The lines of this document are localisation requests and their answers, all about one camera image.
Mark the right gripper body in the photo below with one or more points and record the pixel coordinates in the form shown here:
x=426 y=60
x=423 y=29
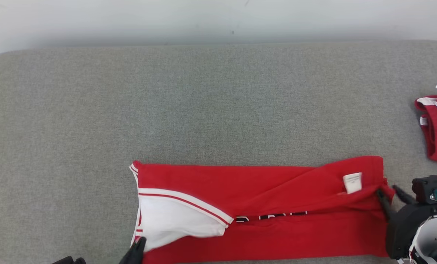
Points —
x=401 y=231

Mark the grey fabric sofa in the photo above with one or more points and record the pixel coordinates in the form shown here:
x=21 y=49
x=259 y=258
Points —
x=203 y=110

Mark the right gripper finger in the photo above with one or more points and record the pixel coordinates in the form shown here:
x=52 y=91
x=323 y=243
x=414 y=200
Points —
x=385 y=205
x=403 y=195

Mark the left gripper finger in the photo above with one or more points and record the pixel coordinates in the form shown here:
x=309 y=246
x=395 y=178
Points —
x=135 y=253

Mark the red white jersey shirt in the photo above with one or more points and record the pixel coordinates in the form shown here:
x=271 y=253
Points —
x=277 y=190

